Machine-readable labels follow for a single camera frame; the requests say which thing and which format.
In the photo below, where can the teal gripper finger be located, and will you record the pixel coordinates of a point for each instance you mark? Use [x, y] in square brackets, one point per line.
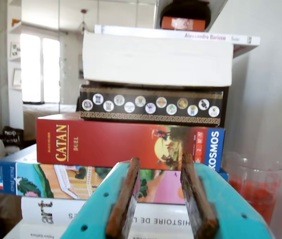
[233, 219]
[93, 216]

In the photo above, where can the white Histoire de l'art book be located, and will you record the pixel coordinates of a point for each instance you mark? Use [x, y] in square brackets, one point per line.
[63, 209]

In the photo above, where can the glass vase with red filling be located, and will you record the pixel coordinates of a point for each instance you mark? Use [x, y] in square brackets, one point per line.
[255, 191]

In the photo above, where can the colourful illustrated game box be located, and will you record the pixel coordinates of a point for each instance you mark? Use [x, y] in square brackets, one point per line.
[56, 181]

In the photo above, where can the white Gabrielle Chanel book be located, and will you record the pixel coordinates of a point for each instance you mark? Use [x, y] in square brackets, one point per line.
[39, 232]

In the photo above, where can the red Catan Duel box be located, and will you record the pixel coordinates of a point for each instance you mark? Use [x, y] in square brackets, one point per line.
[106, 144]

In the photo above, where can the black coin-print game box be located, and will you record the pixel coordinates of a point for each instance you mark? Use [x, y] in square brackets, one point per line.
[153, 122]

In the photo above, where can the black printed cushion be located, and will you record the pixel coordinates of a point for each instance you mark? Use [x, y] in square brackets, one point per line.
[12, 137]

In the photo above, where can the bright tall window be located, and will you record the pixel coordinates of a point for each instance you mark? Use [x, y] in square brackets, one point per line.
[31, 69]

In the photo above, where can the thick white book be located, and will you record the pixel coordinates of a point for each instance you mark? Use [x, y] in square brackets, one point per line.
[156, 62]

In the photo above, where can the thin white Baricco book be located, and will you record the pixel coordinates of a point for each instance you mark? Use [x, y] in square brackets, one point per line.
[205, 37]

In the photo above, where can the pendant ceiling lamp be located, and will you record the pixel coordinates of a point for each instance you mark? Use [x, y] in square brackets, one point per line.
[83, 25]

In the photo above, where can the small orange box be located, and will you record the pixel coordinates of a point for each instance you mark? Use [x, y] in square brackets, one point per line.
[183, 23]

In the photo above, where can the mirrored wardrobe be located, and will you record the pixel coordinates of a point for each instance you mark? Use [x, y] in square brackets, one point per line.
[113, 15]

